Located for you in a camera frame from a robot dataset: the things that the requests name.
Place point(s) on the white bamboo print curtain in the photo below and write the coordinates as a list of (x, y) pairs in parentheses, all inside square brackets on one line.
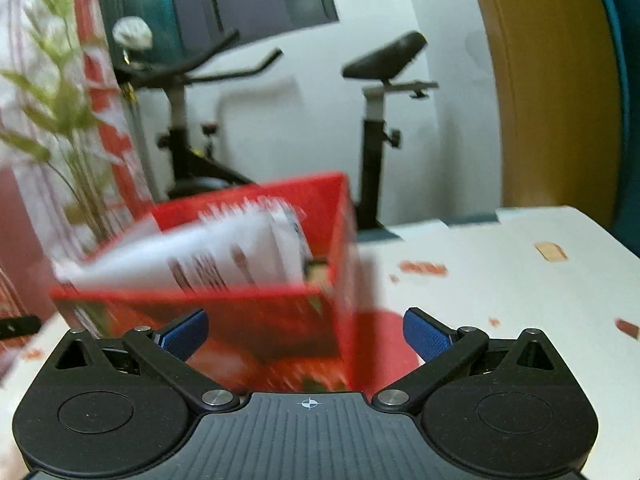
[(50, 100)]

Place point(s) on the blue panel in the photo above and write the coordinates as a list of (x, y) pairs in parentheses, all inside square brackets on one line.
[(630, 110)]

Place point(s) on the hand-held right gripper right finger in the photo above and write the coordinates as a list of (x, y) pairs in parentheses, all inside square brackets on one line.
[(427, 335)]

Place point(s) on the black exercise bike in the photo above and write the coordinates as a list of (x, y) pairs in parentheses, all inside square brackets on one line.
[(372, 160)]

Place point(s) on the red strawberry print box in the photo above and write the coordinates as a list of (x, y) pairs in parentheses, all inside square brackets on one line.
[(280, 320)]

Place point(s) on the white crumpled wad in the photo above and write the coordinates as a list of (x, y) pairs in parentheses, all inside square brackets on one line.
[(132, 33)]

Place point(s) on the wooden door frame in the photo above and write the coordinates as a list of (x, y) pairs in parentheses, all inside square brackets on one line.
[(550, 85)]

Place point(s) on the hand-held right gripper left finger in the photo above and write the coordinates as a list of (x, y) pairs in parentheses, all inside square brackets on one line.
[(185, 335)]

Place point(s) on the white pink tissue packet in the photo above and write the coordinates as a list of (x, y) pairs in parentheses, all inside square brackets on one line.
[(225, 250)]

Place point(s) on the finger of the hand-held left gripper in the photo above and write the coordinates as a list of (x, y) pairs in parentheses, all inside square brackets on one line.
[(20, 326)]

